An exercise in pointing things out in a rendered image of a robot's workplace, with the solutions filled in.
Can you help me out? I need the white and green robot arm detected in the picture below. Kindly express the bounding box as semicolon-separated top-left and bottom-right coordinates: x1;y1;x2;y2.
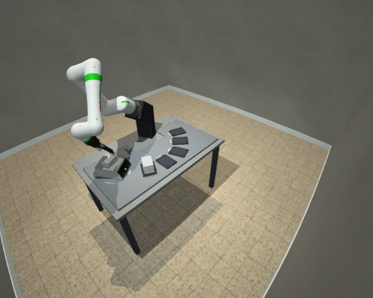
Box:
67;58;141;146

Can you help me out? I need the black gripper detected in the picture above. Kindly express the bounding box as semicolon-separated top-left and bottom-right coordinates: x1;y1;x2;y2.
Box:
91;138;116;156

